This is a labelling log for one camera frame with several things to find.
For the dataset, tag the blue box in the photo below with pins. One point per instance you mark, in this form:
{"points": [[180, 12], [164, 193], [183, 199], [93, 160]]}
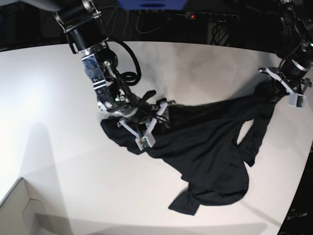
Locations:
{"points": [[152, 4]]}

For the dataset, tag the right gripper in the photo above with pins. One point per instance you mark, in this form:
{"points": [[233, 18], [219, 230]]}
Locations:
{"points": [[144, 117]]}

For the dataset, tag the black t-shirt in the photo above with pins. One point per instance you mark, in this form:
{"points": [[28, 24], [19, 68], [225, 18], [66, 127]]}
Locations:
{"points": [[211, 145]]}

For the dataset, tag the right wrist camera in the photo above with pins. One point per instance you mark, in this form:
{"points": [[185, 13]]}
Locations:
{"points": [[145, 142]]}

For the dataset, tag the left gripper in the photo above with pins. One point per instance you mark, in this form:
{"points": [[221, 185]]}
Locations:
{"points": [[291, 84]]}

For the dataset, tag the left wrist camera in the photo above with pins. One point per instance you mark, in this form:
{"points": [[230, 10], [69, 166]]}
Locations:
{"points": [[297, 100]]}

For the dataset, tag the black power strip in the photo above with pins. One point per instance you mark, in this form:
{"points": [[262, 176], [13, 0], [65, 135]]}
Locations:
{"points": [[211, 17]]}

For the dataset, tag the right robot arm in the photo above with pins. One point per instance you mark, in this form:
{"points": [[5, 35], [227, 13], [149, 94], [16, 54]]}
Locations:
{"points": [[86, 33]]}

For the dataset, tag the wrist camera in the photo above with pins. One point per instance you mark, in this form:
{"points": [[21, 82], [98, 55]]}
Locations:
{"points": [[145, 142], [297, 100]]}

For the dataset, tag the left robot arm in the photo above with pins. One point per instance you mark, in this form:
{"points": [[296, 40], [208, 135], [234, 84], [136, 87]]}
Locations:
{"points": [[295, 47]]}

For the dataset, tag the white cardboard box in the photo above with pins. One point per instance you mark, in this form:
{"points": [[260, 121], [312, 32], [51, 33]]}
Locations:
{"points": [[17, 214]]}

